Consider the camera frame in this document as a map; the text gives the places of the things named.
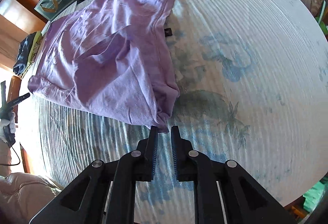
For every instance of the folded navy garment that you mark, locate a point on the folded navy garment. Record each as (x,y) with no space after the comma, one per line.
(25,47)

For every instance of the left white gloved hand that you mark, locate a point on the left white gloved hand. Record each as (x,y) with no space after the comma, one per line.
(7,124)

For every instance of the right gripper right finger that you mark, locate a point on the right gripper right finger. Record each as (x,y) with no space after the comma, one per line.
(223,192)

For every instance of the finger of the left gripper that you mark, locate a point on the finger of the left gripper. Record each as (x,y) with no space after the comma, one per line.
(10,105)
(3,96)

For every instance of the purple printed t-shirt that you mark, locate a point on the purple printed t-shirt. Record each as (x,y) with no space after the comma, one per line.
(110,59)

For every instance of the white blue floral bedsheet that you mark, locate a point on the white blue floral bedsheet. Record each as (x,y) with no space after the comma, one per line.
(252,76)

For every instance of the beige leather seat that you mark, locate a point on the beige leather seat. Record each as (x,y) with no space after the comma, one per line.
(23,195)

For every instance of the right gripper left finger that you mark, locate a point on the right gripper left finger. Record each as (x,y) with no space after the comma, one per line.
(104,192)

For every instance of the folded lime green garment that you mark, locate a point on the folded lime green garment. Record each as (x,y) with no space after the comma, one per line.
(38,38)

